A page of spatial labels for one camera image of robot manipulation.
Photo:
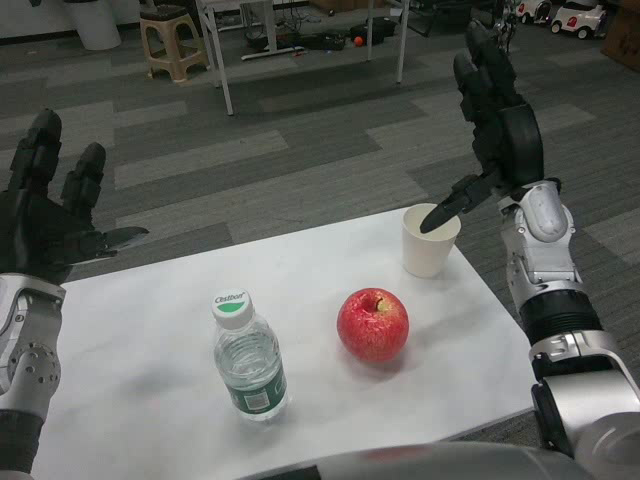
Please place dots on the beige plastic stool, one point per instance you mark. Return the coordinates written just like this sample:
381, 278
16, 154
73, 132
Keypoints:
167, 55

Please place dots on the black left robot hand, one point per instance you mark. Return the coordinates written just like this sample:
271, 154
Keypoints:
40, 235

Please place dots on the white desk with legs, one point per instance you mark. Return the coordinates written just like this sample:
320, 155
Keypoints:
222, 75

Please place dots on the black folding frame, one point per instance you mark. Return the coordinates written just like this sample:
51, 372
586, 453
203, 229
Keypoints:
440, 15

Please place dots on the clear water bottle white cap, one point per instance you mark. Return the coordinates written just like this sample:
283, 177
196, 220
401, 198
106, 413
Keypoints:
250, 360

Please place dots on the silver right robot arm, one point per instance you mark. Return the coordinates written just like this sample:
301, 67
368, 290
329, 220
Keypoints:
565, 325

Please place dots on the silver robot chest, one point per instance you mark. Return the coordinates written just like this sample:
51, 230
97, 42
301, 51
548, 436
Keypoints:
425, 465

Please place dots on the white desk pedestal leg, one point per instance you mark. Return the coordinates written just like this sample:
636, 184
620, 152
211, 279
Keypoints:
270, 30

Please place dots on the white round planter pot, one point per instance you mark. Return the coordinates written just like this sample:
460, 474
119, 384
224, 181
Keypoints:
97, 27

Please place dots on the white paper cup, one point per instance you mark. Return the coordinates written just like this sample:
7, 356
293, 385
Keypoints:
425, 255

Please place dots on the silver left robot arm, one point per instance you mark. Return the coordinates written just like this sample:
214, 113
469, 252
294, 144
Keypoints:
25, 350

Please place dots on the black bag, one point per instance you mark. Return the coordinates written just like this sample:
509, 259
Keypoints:
385, 31

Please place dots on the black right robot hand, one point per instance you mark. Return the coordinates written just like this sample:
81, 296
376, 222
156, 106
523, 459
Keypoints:
515, 145

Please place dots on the large white toy car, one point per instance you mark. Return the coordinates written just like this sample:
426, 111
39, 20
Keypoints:
577, 20

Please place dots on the brown cardboard box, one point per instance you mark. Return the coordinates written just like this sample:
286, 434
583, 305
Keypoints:
622, 40

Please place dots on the black equipment pile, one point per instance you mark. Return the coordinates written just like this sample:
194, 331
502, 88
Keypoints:
325, 41

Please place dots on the red apple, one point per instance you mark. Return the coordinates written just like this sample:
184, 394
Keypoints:
372, 330

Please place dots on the small white toy car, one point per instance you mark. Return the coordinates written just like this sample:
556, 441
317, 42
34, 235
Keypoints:
535, 11

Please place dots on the humanoid robot legs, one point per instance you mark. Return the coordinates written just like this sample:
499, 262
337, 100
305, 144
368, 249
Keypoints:
506, 25

